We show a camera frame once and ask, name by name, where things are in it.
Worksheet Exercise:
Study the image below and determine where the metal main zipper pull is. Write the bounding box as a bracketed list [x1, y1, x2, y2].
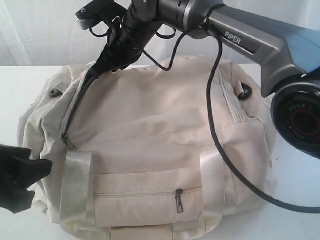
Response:
[61, 133, 76, 151]

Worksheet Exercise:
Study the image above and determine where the white backdrop curtain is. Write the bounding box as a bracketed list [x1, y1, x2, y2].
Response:
[0, 0, 320, 66]

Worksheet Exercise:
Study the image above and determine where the thin black camera cable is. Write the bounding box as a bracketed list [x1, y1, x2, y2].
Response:
[88, 22, 208, 73]

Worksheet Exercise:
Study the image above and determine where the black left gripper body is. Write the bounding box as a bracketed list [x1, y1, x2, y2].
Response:
[0, 160, 33, 214]

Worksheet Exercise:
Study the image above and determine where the black left strap D-ring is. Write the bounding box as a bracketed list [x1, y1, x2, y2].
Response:
[48, 87, 63, 99]

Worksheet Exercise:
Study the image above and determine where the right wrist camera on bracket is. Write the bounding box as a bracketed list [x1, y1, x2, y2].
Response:
[75, 0, 127, 30]

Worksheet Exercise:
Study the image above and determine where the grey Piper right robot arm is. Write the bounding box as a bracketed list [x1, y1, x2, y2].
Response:
[75, 0, 320, 158]

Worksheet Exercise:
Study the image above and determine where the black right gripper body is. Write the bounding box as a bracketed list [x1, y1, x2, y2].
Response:
[99, 15, 160, 64]

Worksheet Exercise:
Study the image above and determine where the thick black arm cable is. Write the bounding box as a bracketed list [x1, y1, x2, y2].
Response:
[204, 4, 320, 213]

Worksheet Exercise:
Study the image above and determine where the black right strap D-ring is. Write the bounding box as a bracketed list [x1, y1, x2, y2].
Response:
[237, 81, 254, 101]

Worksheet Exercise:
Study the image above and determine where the black strap d-ring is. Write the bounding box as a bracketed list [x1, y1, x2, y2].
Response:
[48, 87, 63, 99]
[237, 81, 254, 101]

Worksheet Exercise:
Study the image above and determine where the cream fabric duffel bag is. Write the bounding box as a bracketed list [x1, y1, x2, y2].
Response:
[18, 56, 264, 240]

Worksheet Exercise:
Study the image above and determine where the dark pocket zipper pull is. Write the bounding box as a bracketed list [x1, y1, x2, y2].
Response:
[175, 188, 184, 214]

